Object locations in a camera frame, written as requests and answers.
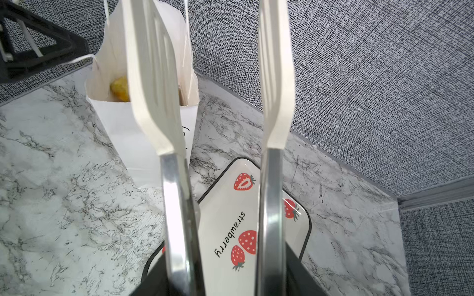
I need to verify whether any white strawberry tray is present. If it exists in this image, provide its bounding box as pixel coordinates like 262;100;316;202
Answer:
141;157;312;296

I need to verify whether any white slotted right gripper left finger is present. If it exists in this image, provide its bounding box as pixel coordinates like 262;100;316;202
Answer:
123;1;206;296

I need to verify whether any white printed paper bag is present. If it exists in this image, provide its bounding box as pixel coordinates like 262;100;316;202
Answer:
85;1;199;189

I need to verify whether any white slotted right gripper right finger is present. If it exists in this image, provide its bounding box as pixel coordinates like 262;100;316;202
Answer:
255;1;296;296

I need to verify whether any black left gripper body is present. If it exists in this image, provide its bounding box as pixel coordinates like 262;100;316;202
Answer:
1;1;90;83

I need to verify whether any fake croissant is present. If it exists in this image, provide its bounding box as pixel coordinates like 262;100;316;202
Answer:
110;76;130;102

